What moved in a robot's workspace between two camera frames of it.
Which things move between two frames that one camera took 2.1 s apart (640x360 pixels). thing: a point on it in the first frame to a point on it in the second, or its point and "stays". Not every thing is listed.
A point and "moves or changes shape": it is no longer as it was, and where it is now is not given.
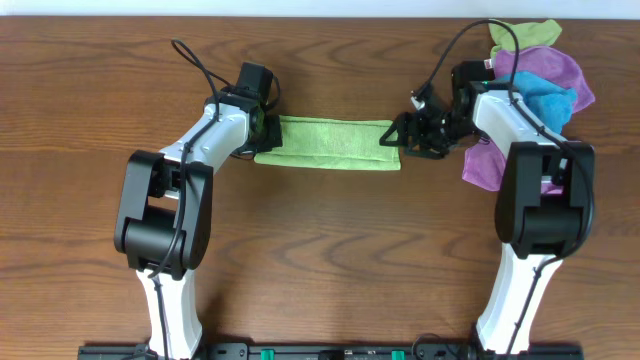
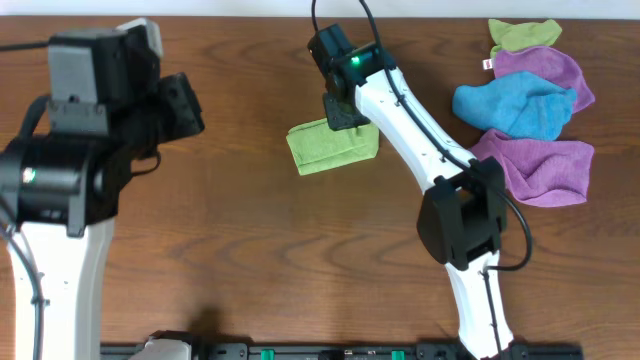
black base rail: [362, 351] stays
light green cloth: [331, 143] moves or changes shape
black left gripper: [272, 132] to [181, 106]
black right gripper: [417, 132] to [341, 114]
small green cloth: [529, 34] stays
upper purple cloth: [548, 62] stays
